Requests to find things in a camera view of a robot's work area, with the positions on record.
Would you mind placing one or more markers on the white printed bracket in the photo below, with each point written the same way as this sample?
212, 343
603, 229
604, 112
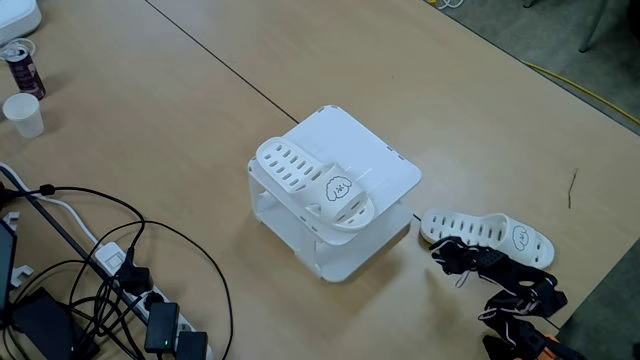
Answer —
22, 276
11, 220

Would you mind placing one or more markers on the black adapter green light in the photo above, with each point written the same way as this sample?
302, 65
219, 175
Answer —
161, 325

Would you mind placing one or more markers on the white slipper poodle print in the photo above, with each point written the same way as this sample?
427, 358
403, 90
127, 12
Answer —
310, 190

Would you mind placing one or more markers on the black power brick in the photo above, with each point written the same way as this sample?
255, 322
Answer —
45, 325

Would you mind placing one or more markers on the white paper cup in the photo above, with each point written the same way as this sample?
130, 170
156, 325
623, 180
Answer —
24, 117

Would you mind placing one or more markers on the black wall plug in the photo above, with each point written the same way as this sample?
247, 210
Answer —
134, 277

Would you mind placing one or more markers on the grey chair leg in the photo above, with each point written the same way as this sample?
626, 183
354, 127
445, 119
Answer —
592, 30

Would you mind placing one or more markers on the white flat box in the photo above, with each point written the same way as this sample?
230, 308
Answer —
15, 17

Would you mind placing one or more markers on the white two-tier shoe rack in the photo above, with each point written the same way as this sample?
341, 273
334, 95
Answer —
380, 160

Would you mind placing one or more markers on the black plug-in adapter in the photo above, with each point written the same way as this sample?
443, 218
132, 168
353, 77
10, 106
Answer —
192, 347

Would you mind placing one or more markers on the white slipper cloud print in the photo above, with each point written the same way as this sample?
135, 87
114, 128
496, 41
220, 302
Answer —
530, 245

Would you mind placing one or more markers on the white power strip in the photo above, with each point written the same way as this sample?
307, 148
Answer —
111, 257

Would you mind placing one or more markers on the purple drink can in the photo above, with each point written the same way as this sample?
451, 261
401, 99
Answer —
25, 75

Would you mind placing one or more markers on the dark laptop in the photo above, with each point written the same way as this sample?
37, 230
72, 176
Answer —
6, 260

